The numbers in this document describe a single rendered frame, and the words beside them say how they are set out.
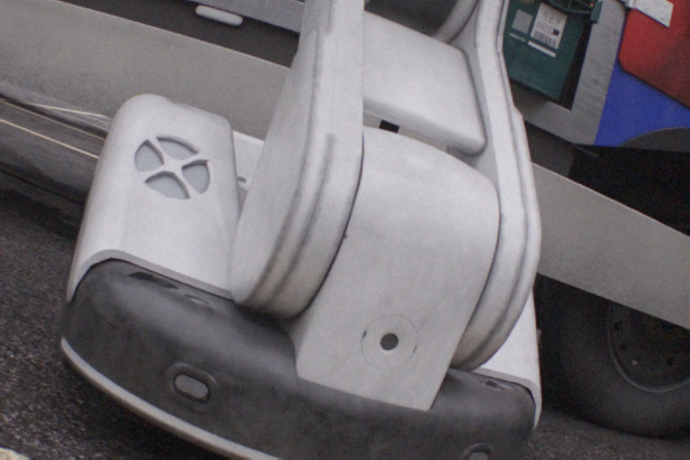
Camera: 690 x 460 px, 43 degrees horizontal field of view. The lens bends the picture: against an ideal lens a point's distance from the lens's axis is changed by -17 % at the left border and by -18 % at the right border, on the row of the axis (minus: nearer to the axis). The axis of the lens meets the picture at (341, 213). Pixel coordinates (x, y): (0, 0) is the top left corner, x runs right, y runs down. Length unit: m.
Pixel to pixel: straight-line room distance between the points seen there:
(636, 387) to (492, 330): 1.46
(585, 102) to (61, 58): 1.11
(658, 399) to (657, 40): 0.91
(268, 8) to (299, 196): 1.16
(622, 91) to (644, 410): 0.80
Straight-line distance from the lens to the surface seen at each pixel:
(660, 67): 2.16
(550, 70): 1.96
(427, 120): 0.99
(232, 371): 0.87
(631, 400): 2.35
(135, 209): 1.02
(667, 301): 2.20
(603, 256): 2.11
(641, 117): 2.14
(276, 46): 1.99
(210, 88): 1.97
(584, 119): 2.08
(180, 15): 2.00
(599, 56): 2.10
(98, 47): 2.00
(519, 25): 1.94
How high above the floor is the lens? 0.35
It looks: 2 degrees down
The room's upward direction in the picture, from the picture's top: 20 degrees clockwise
